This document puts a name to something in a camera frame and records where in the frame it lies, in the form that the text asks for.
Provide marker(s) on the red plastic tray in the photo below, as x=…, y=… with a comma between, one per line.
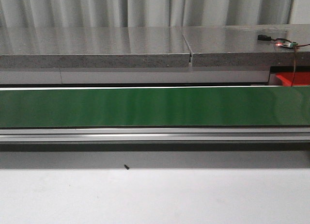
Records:
x=291, y=79

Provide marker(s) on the grey curtain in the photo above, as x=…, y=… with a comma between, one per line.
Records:
x=151, y=13

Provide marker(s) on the aluminium conveyor frame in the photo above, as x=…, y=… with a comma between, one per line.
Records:
x=157, y=134

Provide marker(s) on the small green circuit board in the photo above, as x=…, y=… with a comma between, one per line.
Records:
x=286, y=44

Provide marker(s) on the grey granite counter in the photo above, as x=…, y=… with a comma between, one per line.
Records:
x=150, y=47

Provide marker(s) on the green conveyor belt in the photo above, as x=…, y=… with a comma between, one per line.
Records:
x=150, y=107

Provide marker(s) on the black plug connector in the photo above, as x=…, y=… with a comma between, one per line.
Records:
x=262, y=37

